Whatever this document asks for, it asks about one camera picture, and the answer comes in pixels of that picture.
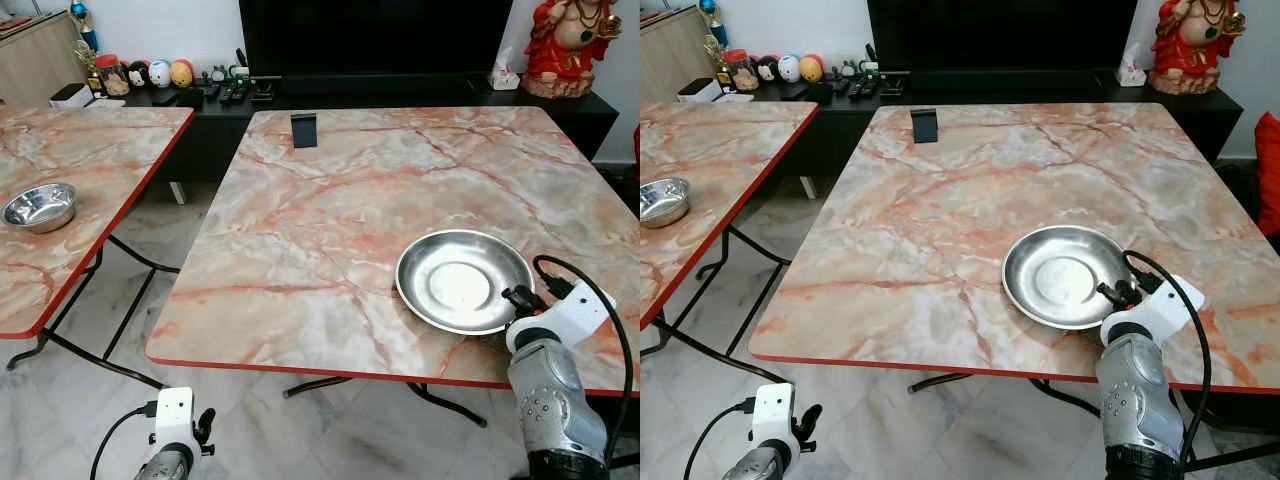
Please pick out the small steel bowl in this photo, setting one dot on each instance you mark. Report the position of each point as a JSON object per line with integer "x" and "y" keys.
{"x": 662, "y": 203}
{"x": 40, "y": 208}

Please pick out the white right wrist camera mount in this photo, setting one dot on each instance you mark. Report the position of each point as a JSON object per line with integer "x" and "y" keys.
{"x": 1160, "y": 310}
{"x": 570, "y": 315}

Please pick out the black flat television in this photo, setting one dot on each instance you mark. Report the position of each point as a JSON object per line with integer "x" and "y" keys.
{"x": 1000, "y": 32}
{"x": 375, "y": 35}

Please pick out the black remote control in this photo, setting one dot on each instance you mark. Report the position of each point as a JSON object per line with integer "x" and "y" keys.
{"x": 863, "y": 87}
{"x": 235, "y": 92}

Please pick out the marble pattern red-edged table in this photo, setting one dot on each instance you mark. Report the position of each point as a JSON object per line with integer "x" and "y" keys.
{"x": 720, "y": 150}
{"x": 930, "y": 240}
{"x": 60, "y": 150}
{"x": 330, "y": 240}

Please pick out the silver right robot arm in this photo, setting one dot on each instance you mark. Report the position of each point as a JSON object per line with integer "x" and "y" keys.
{"x": 1140, "y": 405}
{"x": 555, "y": 410}

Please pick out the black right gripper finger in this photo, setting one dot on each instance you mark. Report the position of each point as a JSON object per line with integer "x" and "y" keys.
{"x": 511, "y": 296}
{"x": 1104, "y": 291}

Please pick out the yellow and orange round toy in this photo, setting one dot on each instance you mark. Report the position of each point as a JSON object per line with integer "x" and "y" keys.
{"x": 182, "y": 73}
{"x": 812, "y": 69}

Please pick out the glass jar red lid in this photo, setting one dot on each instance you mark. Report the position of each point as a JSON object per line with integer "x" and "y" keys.
{"x": 112, "y": 78}
{"x": 742, "y": 73}

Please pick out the light wooden cabinet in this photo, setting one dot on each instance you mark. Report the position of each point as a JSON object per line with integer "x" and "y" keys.
{"x": 40, "y": 65}
{"x": 675, "y": 55}

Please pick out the black phone stand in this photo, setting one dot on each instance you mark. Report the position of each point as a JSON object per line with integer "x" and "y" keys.
{"x": 924, "y": 125}
{"x": 304, "y": 130}

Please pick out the small white rabbit figure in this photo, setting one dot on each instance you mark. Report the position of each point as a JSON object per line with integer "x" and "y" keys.
{"x": 505, "y": 72}
{"x": 1132, "y": 68}

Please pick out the small white box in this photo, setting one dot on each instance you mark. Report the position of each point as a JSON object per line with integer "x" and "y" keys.
{"x": 700, "y": 91}
{"x": 72, "y": 96}

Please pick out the white and blue round toy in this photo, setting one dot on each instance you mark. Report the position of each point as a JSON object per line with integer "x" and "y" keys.
{"x": 160, "y": 73}
{"x": 789, "y": 69}

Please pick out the red laughing buddha statue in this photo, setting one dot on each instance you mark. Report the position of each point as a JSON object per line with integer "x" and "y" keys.
{"x": 565, "y": 45}
{"x": 1195, "y": 42}

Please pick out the red cushion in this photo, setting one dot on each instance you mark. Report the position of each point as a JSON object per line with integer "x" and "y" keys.
{"x": 1269, "y": 170}

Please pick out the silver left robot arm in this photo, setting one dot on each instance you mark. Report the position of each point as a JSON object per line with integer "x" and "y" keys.
{"x": 165, "y": 468}
{"x": 755, "y": 465}

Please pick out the black television cabinet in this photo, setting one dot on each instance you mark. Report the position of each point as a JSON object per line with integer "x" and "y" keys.
{"x": 230, "y": 140}
{"x": 850, "y": 135}

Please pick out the round steel plate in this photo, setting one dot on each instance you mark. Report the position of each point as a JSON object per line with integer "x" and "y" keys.
{"x": 1060, "y": 275}
{"x": 455, "y": 280}

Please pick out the black and white round toy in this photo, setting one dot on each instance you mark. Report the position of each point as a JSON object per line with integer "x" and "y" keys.
{"x": 768, "y": 70}
{"x": 139, "y": 75}

